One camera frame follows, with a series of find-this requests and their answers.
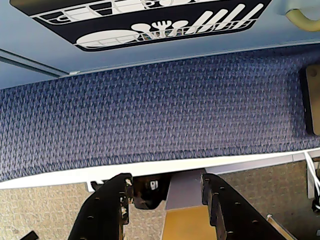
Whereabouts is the gray desk leg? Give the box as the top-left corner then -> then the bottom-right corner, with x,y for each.
159,169 -> 213,240

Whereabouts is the gold dishwasher door handle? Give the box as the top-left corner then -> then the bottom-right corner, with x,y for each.
284,6 -> 320,33

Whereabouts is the black dishwasher rack sticker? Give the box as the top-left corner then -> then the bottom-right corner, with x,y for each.
9,0 -> 273,52

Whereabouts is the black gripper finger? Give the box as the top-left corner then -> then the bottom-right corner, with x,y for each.
201,173 -> 298,240
72,172 -> 134,240

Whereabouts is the wooden board at edge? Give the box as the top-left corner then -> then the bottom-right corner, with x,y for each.
298,63 -> 320,137

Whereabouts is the blue toy kitchen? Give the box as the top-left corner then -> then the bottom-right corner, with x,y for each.
0,0 -> 320,90

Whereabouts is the black flat object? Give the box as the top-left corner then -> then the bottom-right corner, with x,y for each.
22,230 -> 39,240

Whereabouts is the white cable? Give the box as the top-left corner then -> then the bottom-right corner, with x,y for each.
303,150 -> 320,200

